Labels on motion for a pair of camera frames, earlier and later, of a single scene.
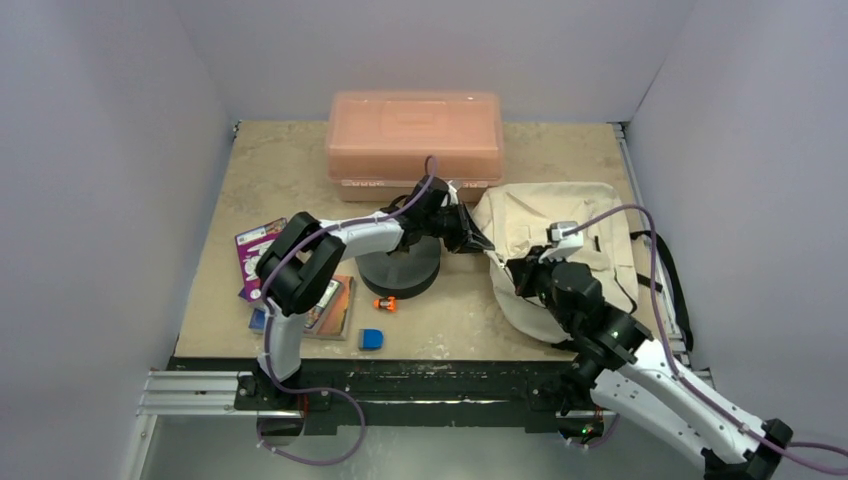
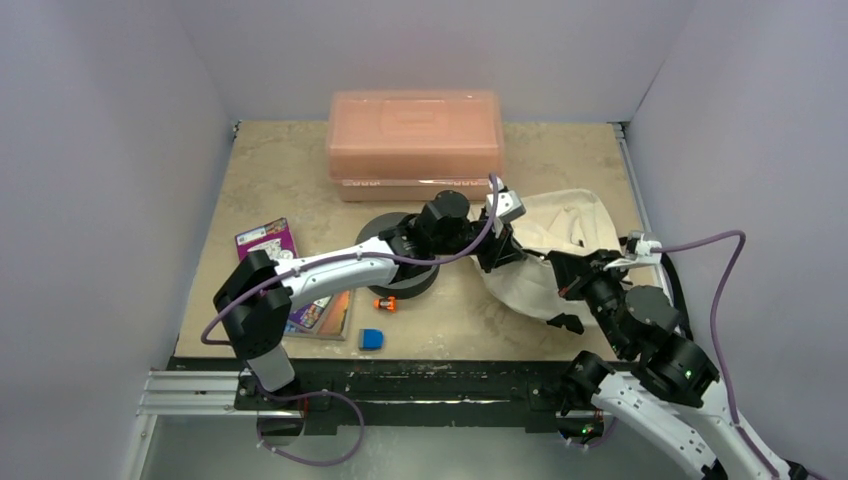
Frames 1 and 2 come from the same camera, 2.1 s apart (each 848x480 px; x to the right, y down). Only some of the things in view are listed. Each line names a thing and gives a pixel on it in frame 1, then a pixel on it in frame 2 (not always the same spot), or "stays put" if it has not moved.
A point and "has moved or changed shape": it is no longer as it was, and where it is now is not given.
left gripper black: [461, 241] → [499, 251]
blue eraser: [371, 339] stays put
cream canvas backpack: [516, 216] has moved or changed shape
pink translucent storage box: [377, 142] stays put
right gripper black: [525, 275] → [573, 279]
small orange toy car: [389, 303] stays put
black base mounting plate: [403, 396] stays put
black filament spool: [401, 273] stays put
